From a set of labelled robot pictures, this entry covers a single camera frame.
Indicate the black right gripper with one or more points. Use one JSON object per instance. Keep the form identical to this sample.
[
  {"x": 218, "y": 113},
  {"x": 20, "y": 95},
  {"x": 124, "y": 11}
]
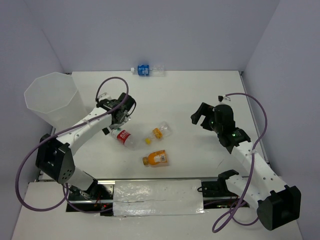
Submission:
[{"x": 204, "y": 109}]

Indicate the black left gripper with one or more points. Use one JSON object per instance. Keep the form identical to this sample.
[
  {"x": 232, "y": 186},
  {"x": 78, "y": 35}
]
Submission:
[{"x": 113, "y": 126}]

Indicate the clear bottle red cap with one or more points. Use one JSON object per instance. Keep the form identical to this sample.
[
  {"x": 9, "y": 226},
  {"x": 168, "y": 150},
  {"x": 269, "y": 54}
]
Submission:
[{"x": 126, "y": 139}]

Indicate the clear bottle yellow cap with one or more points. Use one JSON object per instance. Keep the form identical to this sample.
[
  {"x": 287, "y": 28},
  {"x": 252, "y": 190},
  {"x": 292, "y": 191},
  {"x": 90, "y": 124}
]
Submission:
[{"x": 163, "y": 130}]

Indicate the orange juice bottle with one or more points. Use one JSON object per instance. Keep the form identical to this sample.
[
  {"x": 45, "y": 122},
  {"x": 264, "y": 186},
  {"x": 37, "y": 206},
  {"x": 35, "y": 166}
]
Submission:
[{"x": 156, "y": 159}]

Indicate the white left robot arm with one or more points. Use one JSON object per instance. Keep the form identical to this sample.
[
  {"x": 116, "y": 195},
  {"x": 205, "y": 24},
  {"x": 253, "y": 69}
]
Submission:
[{"x": 55, "y": 157}]

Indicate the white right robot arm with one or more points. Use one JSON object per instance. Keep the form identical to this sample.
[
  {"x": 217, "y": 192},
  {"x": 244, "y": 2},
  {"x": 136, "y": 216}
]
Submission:
[{"x": 275, "y": 202}]

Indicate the translucent white bin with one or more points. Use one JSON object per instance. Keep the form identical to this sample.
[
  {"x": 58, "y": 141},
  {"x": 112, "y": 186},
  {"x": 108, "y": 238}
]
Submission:
[{"x": 56, "y": 99}]

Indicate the clear bottle blue label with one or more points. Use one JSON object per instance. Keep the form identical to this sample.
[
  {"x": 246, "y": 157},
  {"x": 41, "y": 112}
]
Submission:
[{"x": 146, "y": 70}]

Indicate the white foil cover sheet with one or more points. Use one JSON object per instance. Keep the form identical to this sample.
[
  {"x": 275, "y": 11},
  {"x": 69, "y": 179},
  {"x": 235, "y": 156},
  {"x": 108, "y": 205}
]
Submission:
[{"x": 157, "y": 198}]

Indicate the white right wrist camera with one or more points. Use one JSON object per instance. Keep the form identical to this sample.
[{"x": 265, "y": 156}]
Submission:
[{"x": 222, "y": 98}]

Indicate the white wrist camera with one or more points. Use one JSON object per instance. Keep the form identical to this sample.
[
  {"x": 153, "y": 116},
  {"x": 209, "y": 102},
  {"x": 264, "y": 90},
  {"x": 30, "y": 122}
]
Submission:
[
  {"x": 104, "y": 96},
  {"x": 222, "y": 98}
]

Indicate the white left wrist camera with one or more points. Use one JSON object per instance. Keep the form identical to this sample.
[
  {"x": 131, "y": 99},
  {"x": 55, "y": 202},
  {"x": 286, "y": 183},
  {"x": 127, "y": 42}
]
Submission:
[{"x": 104, "y": 96}]

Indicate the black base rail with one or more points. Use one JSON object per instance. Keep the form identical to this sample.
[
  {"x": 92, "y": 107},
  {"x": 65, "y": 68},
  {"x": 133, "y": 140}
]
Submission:
[{"x": 213, "y": 193}]

